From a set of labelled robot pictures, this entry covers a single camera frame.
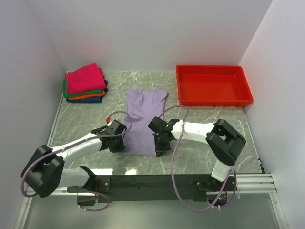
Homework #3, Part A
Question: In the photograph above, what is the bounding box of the folded orange t shirt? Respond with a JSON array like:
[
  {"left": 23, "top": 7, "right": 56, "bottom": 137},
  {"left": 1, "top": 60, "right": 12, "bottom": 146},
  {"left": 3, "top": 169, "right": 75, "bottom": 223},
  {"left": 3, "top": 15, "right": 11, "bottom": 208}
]
[{"left": 66, "top": 92, "right": 106, "bottom": 101}]

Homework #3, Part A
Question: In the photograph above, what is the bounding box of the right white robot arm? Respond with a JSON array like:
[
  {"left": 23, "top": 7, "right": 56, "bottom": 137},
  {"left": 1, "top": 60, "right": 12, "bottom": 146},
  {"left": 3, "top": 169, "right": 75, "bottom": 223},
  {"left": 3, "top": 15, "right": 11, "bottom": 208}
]
[{"left": 148, "top": 117, "right": 246, "bottom": 191}]

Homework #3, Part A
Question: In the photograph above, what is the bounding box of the black base beam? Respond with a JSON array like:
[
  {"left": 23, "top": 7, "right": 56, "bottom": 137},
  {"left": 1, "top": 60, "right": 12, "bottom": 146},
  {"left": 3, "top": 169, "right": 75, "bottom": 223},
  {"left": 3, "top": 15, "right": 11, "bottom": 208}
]
[{"left": 66, "top": 173, "right": 239, "bottom": 204}]

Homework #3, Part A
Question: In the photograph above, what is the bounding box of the folded pink t shirt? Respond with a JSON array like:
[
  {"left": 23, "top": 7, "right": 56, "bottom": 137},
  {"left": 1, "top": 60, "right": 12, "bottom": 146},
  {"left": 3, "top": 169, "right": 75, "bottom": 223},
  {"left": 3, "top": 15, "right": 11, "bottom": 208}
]
[{"left": 65, "top": 63, "right": 106, "bottom": 94}]

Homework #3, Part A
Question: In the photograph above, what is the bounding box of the folded green t shirt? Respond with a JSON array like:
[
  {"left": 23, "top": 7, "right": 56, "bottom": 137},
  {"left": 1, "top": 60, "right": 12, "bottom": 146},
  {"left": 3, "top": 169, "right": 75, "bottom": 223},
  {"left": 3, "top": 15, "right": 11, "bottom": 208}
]
[{"left": 62, "top": 80, "right": 108, "bottom": 98}]

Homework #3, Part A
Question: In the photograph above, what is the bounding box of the lavender t shirt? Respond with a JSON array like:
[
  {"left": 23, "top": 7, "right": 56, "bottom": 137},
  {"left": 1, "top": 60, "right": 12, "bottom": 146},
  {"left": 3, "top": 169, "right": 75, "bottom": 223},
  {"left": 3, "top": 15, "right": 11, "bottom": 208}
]
[{"left": 123, "top": 88, "right": 168, "bottom": 157}]

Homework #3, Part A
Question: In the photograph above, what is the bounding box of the red plastic tray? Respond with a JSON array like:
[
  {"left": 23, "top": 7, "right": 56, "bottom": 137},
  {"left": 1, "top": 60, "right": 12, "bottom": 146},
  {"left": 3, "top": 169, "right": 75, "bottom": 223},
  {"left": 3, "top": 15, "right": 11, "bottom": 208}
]
[{"left": 176, "top": 64, "right": 254, "bottom": 108}]

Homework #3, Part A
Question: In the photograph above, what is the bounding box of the aluminium rail frame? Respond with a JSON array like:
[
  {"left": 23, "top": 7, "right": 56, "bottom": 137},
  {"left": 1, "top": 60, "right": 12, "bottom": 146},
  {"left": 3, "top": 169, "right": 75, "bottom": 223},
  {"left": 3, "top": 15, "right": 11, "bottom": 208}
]
[{"left": 13, "top": 95, "right": 278, "bottom": 229}]

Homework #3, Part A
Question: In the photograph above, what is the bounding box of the folded navy blue t shirt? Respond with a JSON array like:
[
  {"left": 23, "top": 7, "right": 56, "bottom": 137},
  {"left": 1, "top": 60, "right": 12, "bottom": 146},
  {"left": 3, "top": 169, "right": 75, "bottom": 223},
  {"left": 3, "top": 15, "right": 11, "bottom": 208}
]
[{"left": 66, "top": 80, "right": 109, "bottom": 104}]

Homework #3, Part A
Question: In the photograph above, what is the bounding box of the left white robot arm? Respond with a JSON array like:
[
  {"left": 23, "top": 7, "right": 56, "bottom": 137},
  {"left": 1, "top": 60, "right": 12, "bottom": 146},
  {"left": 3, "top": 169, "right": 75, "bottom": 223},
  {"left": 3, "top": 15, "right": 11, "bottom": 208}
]
[{"left": 20, "top": 120, "right": 130, "bottom": 198}]

